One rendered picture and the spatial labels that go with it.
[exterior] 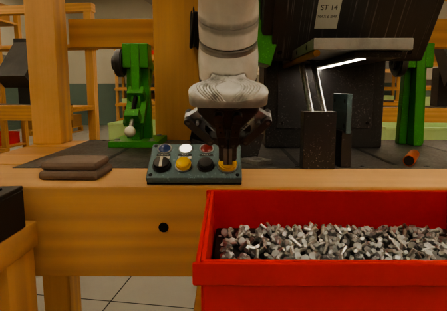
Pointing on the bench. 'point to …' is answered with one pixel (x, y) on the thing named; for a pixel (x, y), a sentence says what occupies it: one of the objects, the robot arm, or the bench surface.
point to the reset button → (183, 163)
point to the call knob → (161, 163)
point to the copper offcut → (411, 157)
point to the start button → (227, 166)
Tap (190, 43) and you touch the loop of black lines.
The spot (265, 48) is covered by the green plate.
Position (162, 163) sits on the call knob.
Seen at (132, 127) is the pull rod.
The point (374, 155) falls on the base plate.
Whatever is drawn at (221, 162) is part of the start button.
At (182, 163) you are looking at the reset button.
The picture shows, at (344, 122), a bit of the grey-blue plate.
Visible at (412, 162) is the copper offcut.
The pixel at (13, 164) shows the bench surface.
